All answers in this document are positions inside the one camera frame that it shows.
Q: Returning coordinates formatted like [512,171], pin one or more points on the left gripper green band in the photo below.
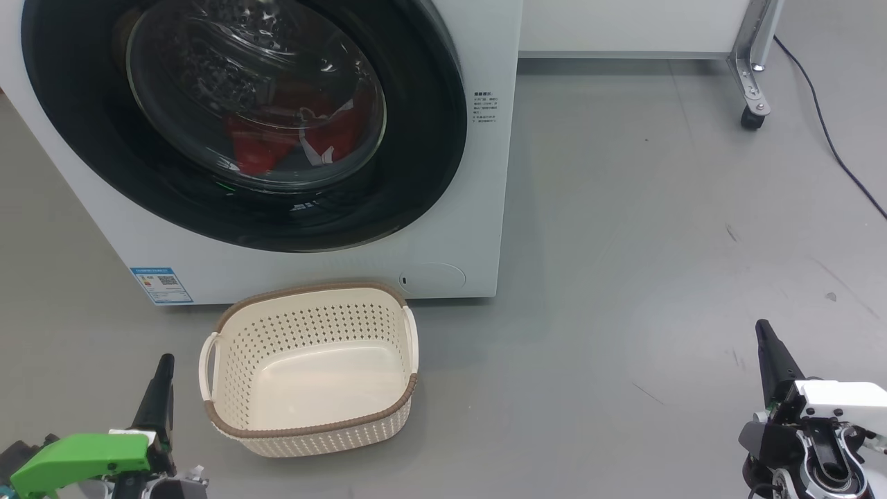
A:
[83,454]

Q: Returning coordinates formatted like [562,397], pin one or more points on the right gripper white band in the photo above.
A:
[845,405]

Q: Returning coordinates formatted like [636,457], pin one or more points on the red and white jersey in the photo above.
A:
[256,149]

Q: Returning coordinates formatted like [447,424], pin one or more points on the black round glass washer door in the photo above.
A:
[83,138]

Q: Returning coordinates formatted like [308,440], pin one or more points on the cream perforated laundry basket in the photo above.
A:
[312,374]

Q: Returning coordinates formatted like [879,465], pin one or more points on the white front-load washing machine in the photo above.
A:
[443,208]

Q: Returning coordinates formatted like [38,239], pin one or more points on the blue energy label sticker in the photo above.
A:
[161,285]

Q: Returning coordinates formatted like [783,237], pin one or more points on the black caster wheel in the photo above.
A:
[752,119]

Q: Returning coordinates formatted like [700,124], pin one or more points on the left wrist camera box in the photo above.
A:
[21,461]

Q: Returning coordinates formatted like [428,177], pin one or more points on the silver metal frame leg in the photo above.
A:
[755,41]

